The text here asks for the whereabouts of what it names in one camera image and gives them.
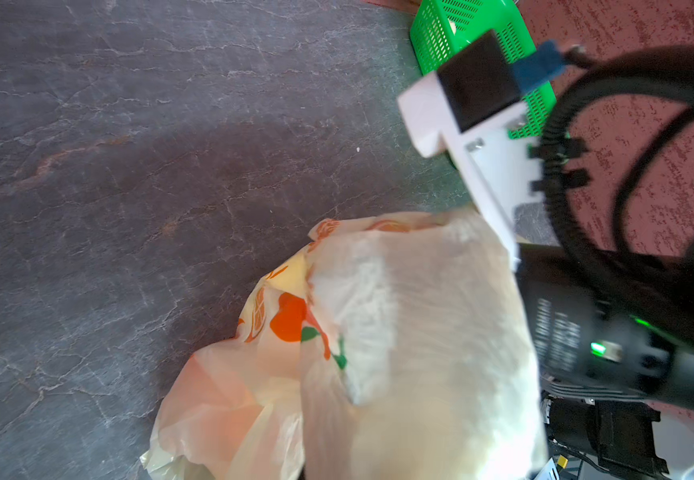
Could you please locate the green plastic basket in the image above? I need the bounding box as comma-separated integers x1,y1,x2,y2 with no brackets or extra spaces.
410,0,565,139

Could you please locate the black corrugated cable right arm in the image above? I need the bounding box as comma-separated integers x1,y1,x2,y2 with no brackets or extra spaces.
538,44,694,301

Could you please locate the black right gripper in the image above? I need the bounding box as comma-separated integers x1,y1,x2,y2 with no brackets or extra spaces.
517,244,694,479

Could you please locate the translucent yellow plastic bag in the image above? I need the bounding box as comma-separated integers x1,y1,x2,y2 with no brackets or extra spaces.
141,206,548,479

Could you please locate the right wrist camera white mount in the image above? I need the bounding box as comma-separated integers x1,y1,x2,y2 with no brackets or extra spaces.
398,72,543,265

